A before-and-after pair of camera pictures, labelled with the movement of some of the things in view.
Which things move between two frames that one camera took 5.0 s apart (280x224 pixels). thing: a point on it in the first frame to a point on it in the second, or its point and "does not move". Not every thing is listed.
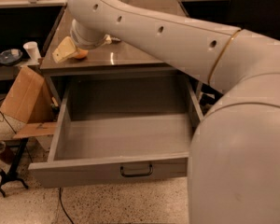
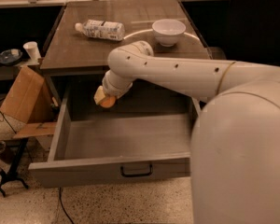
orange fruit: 81,53 to 108,102
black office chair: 263,9 does not move
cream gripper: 78,41 to 112,90
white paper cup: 33,50 does not move
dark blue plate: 7,58 does not move
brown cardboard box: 29,100 does not move
